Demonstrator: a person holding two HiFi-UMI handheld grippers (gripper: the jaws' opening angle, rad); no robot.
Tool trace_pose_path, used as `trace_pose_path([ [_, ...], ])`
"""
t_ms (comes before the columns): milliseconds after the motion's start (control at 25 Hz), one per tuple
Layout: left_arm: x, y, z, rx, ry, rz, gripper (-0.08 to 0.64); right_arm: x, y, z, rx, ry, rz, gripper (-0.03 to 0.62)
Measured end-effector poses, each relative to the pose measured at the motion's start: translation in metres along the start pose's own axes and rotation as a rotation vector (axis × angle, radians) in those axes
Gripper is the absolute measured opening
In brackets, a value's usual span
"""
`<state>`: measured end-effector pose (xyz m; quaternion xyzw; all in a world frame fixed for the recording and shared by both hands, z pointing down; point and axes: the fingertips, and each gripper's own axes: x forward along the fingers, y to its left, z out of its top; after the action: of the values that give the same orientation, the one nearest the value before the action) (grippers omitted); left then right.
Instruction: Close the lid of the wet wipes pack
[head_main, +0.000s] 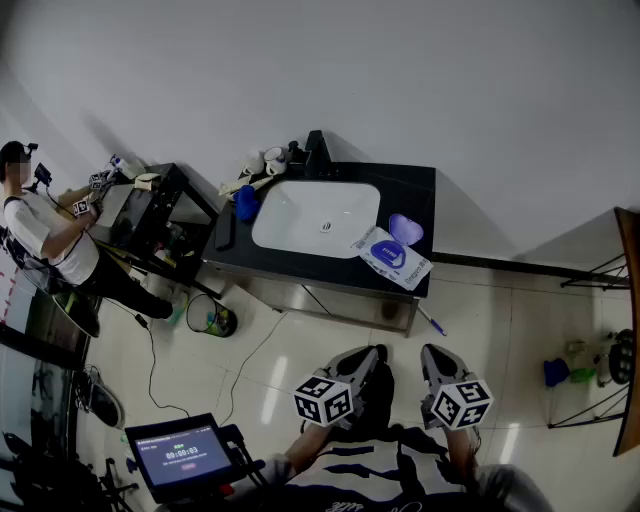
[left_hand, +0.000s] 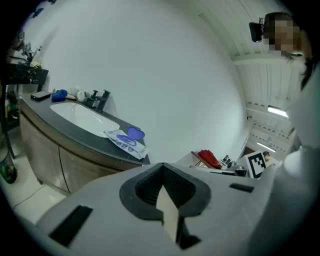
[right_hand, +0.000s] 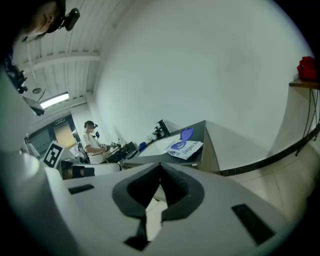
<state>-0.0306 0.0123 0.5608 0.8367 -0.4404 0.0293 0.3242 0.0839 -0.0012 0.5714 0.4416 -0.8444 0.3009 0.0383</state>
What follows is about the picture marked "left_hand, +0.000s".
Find white spray bottle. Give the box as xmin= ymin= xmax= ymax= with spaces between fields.
xmin=31 ymin=45 xmax=43 ymax=66

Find black waste bin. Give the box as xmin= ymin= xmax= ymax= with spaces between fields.
xmin=0 ymin=147 xmax=18 ymax=185

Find black faucet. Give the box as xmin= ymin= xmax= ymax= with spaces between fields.
xmin=95 ymin=89 xmax=111 ymax=113

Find red bag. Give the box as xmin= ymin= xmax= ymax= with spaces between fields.
xmin=198 ymin=149 xmax=223 ymax=169

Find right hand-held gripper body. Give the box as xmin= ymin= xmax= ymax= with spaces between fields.
xmin=244 ymin=149 xmax=276 ymax=180

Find black soap dispenser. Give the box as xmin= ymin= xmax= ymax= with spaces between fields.
xmin=85 ymin=89 xmax=99 ymax=108

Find white sink basin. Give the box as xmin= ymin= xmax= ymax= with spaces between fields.
xmin=49 ymin=101 xmax=121 ymax=138

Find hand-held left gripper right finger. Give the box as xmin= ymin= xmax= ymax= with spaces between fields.
xmin=162 ymin=162 xmax=266 ymax=256

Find black head camera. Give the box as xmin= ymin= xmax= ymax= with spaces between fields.
xmin=248 ymin=16 xmax=266 ymax=44

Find wooden table black metal legs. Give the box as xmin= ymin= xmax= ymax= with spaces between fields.
xmin=190 ymin=150 xmax=223 ymax=169

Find black phone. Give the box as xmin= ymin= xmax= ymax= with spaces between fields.
xmin=30 ymin=90 xmax=52 ymax=102

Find ceiling light bar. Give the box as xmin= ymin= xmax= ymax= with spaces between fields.
xmin=256 ymin=141 xmax=276 ymax=153
xmin=267 ymin=105 xmax=289 ymax=118

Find grey vanity cabinet black countertop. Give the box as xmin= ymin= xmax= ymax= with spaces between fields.
xmin=18 ymin=91 xmax=151 ymax=195

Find person's face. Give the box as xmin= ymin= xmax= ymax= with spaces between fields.
xmin=261 ymin=12 xmax=313 ymax=59

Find blue wall sticker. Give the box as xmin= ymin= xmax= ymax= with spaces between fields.
xmin=31 ymin=7 xmax=45 ymax=19

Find blue and white packet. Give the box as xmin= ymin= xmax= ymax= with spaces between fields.
xmin=103 ymin=126 xmax=149 ymax=160

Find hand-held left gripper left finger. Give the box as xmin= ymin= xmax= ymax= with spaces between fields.
xmin=36 ymin=162 xmax=191 ymax=256

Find blue cloth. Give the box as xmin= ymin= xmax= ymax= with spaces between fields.
xmin=51 ymin=89 xmax=69 ymax=103

